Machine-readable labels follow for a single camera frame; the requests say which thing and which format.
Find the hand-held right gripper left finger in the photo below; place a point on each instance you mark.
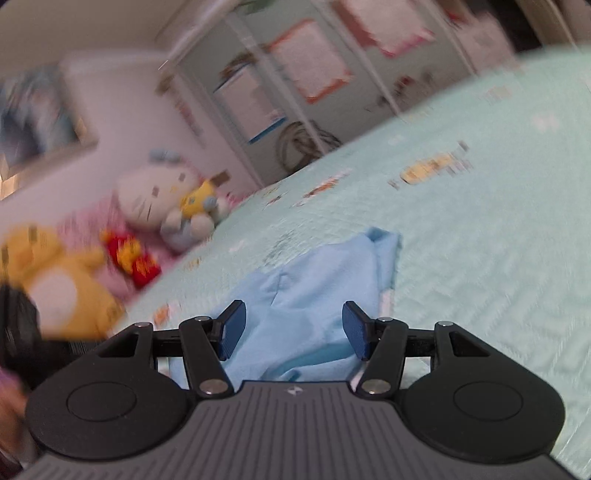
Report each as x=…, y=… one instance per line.
x=233, y=328

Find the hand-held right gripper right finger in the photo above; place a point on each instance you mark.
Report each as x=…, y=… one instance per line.
x=355, y=330

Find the light blue white jacket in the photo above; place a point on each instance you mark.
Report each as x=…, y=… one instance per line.
x=314, y=286

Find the yellow plush toy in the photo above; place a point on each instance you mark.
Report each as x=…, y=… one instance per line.
x=55, y=277

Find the red plush toy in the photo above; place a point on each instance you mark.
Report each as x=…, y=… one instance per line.
x=134, y=258

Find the white cat plush toy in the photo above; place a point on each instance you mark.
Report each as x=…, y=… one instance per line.
x=147, y=194

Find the bee print bed quilt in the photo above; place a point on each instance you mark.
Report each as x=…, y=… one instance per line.
x=485, y=230

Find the blue bordered poster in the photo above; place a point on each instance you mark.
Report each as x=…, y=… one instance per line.
x=249, y=104

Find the grey sliding door wardrobe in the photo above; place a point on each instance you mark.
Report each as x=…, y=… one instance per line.
x=369, y=83

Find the orange bordered poster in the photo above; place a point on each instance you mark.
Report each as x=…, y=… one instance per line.
x=311, y=60

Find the pink bordered poster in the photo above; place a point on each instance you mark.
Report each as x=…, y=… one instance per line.
x=388, y=23

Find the white drawer cabinet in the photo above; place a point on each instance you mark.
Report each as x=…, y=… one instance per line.
x=485, y=39

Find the framed wall picture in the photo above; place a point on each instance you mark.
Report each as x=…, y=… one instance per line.
x=37, y=120

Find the red wall ornament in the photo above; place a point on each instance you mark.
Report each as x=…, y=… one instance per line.
x=189, y=117

